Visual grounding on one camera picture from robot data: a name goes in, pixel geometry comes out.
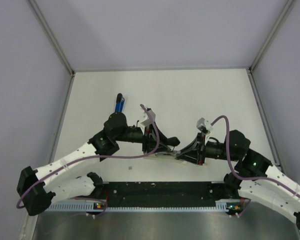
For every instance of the left aluminium corner post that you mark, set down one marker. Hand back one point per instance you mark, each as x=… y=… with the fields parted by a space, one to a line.
x=50 y=35

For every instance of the aluminium corner post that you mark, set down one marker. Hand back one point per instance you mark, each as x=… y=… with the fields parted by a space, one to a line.
x=50 y=35
x=289 y=5

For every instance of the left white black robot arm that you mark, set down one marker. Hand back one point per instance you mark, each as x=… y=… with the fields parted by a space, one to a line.
x=71 y=176

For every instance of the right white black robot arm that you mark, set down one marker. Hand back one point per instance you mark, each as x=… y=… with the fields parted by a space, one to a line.
x=252 y=176

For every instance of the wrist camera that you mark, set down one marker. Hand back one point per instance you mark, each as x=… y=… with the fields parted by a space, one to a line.
x=204 y=126
x=147 y=118

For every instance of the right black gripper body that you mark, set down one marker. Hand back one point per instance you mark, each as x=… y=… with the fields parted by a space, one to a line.
x=199 y=143

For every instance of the grey black stapler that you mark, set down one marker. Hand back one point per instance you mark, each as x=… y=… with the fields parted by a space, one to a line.
x=169 y=157

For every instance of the blue stapler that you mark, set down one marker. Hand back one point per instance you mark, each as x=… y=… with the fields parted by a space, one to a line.
x=119 y=103

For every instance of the right aluminium corner post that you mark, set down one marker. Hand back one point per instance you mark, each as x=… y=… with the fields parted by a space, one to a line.
x=289 y=5

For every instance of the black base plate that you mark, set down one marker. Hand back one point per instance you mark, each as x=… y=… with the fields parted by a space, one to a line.
x=163 y=194

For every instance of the grey slotted cable duct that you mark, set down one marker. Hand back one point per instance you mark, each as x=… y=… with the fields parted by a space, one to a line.
x=94 y=207

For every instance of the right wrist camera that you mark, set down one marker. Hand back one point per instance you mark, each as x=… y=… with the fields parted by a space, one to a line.
x=204 y=126

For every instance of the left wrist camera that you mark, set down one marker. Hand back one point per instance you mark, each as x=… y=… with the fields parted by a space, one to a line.
x=147 y=118

